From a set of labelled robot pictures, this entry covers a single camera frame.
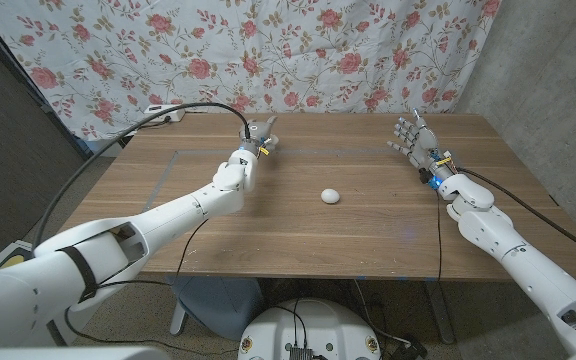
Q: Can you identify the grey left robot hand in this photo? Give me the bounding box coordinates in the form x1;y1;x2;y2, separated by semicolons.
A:
237;115;280;157

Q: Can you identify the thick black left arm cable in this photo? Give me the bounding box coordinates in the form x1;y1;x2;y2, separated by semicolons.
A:
31;101;252;251

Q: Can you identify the black power adapter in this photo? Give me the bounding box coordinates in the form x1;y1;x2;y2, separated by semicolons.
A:
391;338;429;360

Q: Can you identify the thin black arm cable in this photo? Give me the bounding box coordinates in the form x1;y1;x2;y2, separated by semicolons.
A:
63;218;242;355
436;192;443;281

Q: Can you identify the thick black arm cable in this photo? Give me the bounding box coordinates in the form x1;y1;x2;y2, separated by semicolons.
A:
460;167;576;265
31;101;252;251

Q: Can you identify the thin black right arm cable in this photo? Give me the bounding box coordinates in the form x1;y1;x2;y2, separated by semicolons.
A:
436;192;443;281

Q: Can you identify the white box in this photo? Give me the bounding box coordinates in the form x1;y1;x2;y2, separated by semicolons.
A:
83;137;125;159

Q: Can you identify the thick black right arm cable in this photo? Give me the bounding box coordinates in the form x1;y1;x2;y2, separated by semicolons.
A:
460;167;576;265

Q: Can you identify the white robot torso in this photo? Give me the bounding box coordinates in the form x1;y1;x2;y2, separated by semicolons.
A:
237;298;383;360

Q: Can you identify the yellow and black foot pedal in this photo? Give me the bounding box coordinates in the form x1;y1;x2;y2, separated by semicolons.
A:
0;252;25;272

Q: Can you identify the white power strip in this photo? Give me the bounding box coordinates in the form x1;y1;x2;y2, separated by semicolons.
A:
143;103;186;124

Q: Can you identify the floral backdrop cloth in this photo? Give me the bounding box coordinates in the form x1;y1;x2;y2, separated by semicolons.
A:
0;0;503;142

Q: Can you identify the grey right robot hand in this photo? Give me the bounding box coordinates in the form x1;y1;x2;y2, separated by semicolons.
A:
386;108;454;184

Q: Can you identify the grey table leg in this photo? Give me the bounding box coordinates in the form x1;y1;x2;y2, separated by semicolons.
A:
425;279;457;346

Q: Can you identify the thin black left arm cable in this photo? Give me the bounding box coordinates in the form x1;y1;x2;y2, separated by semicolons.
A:
63;218;242;355

